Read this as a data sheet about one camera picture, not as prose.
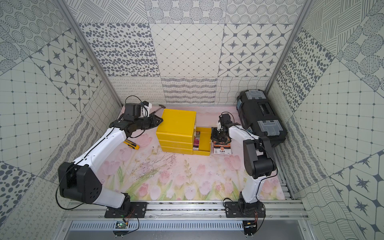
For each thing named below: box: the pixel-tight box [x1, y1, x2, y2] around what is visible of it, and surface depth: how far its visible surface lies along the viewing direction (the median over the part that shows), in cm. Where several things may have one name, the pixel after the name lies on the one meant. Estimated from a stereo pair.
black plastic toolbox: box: [236, 89, 288, 148], surface depth 95 cm
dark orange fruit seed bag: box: [212, 140, 232, 155], surface depth 97 cm
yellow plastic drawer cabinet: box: [156, 108, 197, 155], surface depth 84 cm
